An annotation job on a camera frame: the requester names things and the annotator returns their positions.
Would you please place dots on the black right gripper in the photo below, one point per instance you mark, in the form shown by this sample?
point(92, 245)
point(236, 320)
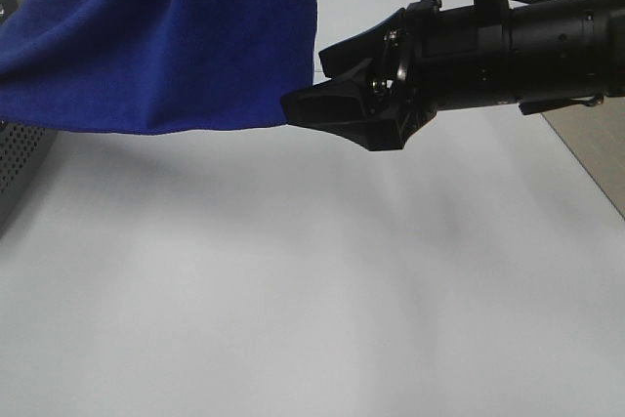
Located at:
point(417, 62)

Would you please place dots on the blue microfibre towel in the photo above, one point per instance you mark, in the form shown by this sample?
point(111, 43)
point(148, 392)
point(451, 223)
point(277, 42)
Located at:
point(151, 67)

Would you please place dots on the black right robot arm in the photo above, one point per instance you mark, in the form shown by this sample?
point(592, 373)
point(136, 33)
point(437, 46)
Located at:
point(563, 53)

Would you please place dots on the grey perforated plastic basket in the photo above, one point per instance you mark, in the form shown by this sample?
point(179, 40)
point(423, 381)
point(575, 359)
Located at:
point(23, 148)

